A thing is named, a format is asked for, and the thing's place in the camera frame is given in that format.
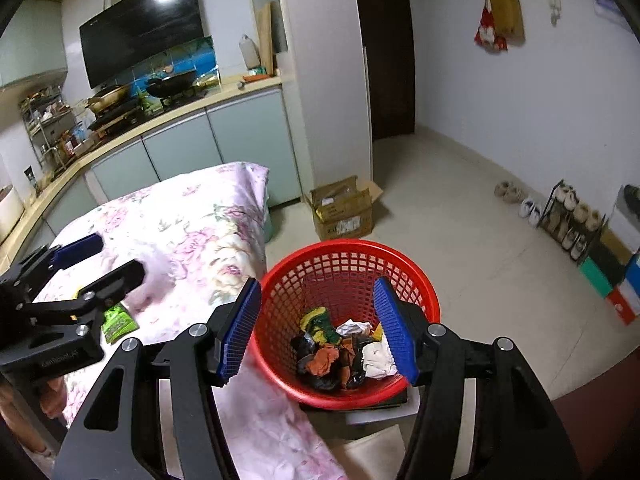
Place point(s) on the beige slippers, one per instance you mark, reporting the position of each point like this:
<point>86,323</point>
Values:
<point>509,192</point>

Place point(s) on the white plastic jug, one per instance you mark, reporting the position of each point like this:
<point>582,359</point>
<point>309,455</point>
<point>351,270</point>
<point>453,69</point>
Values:
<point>248,52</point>

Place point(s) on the black wok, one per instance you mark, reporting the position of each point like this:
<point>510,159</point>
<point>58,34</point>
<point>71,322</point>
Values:
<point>170,85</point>

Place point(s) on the dark flat box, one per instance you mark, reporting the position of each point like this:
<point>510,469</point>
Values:
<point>380,410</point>

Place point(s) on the cream cloth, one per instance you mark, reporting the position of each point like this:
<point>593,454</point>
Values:
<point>377,360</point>

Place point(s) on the black yellow box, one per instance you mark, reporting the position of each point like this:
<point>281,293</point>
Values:
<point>612,255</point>

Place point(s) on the orange kitchen tool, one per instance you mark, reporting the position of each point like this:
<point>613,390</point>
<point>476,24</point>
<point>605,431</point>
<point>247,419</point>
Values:
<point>255,79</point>

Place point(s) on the grey wall cabinet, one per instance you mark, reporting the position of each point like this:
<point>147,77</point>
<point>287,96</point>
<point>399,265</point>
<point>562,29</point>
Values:
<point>30,50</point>

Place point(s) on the blue box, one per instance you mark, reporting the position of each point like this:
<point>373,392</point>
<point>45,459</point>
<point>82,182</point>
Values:
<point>634,267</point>

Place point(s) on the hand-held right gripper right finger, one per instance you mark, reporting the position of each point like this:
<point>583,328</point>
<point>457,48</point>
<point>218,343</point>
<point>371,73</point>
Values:
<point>395,330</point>

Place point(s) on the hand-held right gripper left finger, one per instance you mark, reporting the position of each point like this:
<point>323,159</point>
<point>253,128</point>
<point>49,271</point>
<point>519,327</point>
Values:
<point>240,335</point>

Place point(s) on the person's left hand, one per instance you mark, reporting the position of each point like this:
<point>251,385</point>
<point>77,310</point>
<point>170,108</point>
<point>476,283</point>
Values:
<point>52,397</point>

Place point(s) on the wooden cutting board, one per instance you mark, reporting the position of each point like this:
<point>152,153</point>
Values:
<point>265,40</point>

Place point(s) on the white sneakers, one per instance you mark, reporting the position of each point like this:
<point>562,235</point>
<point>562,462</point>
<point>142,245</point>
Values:
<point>530,210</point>

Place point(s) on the dark lidded jar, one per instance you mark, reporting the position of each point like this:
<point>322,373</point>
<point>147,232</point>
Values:
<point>31,180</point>

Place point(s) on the dark wooden door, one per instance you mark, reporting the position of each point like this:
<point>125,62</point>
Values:
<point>385,50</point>

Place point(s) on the kitchen counter with grey cabinets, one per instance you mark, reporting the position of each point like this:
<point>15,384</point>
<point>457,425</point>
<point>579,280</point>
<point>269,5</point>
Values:
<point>240,130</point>

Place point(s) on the black range hood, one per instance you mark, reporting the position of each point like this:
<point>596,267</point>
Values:
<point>145,30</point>

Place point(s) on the black gas stove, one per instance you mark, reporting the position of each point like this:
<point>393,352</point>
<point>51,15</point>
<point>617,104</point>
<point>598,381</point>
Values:
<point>120,115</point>

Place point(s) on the green snack packet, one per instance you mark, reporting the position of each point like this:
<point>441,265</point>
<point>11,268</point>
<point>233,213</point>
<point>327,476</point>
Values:
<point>117,325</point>

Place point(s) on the small black plastic bag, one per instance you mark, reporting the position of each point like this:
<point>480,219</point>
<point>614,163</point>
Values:
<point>355,375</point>

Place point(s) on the green yellow mesh scrap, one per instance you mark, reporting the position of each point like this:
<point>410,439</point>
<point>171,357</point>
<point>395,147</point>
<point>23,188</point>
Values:
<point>320,327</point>

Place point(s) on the brown paper bag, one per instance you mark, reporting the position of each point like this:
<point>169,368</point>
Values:
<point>507,12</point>

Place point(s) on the golden frying pan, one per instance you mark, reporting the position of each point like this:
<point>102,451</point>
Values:
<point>107,97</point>

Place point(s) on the green box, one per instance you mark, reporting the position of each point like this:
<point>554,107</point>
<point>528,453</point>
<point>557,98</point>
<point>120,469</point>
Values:
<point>595,275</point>

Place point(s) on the orange cloth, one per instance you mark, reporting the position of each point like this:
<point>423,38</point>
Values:
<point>322,360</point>

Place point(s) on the red hanging bag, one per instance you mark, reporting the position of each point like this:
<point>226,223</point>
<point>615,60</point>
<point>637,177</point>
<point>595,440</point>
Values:
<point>490,32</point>

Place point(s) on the red white box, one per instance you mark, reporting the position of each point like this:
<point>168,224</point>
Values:
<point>625,305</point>

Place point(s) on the metal spice rack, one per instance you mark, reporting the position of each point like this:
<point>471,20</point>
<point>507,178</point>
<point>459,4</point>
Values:
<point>47,125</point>

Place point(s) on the white rice cooker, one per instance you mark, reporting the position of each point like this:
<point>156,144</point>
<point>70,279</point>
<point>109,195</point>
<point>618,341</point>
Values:
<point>10,212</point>

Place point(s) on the open cardboard box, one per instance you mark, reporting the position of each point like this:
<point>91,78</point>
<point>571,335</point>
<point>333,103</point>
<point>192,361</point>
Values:
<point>345,210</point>

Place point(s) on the black shoe rack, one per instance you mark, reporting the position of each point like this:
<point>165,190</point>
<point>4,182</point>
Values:
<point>570,220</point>

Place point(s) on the red plastic basket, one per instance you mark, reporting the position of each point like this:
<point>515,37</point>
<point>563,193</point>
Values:
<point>340,265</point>

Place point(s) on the pink floral blanket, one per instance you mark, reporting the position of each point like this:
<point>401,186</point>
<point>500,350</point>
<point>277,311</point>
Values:
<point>200,220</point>

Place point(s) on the white paper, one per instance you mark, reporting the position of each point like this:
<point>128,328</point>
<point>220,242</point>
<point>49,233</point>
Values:
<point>352,329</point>

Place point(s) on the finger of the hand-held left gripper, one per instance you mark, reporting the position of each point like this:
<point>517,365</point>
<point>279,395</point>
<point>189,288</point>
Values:
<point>115,280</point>
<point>77,250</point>

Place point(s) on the large black plastic bag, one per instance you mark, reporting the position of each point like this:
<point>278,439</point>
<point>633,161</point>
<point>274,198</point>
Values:
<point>302,347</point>

